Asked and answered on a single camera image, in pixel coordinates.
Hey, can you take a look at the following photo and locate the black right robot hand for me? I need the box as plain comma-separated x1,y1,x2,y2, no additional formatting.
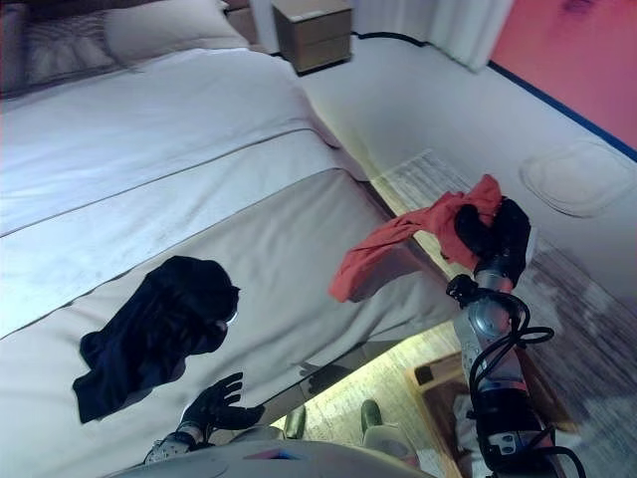
455,196,532,288

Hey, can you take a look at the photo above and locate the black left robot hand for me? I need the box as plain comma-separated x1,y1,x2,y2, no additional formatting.
179,371,267,437

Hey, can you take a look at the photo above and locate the black garment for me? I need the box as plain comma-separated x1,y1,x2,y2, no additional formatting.
72,255,243,425

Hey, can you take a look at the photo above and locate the red garment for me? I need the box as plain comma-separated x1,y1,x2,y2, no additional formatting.
326,173,504,304

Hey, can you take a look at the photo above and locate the white garment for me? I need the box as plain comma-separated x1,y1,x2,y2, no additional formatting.
450,392,480,449

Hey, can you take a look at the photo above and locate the tan rectangular laundry basket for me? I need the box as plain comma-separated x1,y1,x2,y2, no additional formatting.
412,348,581,478

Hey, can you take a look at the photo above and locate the bed with beige cover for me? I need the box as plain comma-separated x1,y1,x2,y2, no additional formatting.
0,0,467,478

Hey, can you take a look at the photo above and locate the silver left robot leg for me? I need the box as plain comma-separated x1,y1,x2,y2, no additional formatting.
268,405,308,442

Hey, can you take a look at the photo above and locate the grey robot torso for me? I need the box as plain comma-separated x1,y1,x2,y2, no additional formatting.
99,437,424,478

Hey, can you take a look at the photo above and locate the white oval floor mat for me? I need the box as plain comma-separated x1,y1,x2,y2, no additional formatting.
520,140,623,219

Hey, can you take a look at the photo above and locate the white pleated curtain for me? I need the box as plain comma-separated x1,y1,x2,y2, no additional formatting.
427,0,517,74

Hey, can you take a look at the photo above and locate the white duvet with grey piping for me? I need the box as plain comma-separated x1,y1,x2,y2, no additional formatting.
0,47,345,340

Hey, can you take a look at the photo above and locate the wooden two-drawer nightstand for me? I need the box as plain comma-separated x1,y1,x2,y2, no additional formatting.
271,0,354,76

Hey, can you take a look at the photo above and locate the beige pillow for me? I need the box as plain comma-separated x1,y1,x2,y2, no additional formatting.
102,0,250,67

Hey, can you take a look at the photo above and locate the grey patterned pillow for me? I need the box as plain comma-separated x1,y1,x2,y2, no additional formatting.
0,9,120,99

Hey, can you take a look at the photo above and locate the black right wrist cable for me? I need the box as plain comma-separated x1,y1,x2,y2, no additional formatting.
467,296,588,478

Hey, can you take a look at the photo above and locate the dark wall baseboard strip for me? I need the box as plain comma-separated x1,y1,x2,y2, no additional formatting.
487,59,637,163

